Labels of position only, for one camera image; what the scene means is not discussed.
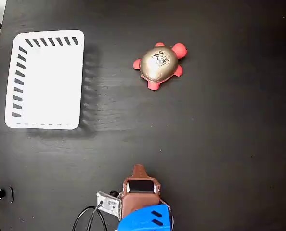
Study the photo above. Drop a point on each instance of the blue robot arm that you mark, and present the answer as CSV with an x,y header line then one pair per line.
x,y
143,220

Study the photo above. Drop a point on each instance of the brown gripper with servo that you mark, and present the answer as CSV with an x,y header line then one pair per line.
x,y
140,200

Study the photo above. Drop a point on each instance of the red turtle toy silver shell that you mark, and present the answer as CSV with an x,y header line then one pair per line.
x,y
157,63

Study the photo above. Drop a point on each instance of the silver wrist camera board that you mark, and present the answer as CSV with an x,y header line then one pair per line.
x,y
108,204

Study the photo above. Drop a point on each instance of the black table clamp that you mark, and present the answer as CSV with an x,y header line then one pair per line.
x,y
2,193

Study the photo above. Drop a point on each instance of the white plastic basket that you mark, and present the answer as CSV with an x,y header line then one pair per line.
x,y
49,84

